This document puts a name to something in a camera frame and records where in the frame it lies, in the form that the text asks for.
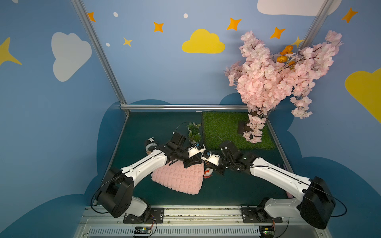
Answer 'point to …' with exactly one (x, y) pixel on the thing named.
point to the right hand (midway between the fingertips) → (210, 162)
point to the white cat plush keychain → (208, 172)
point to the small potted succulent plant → (194, 135)
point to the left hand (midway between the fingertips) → (200, 158)
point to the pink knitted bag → (186, 180)
